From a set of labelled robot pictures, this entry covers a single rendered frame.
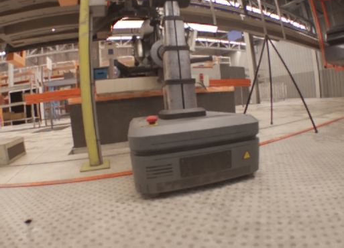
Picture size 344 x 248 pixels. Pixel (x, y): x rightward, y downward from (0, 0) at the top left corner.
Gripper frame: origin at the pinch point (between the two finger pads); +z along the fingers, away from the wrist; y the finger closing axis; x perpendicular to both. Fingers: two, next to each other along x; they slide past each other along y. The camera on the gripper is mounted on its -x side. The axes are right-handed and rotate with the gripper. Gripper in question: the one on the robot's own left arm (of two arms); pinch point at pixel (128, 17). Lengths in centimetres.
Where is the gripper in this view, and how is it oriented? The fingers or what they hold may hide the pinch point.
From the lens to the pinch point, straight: 171.0
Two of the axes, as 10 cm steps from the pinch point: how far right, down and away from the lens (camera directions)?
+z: -0.2, 8.3, 5.6
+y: -9.8, 1.0, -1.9
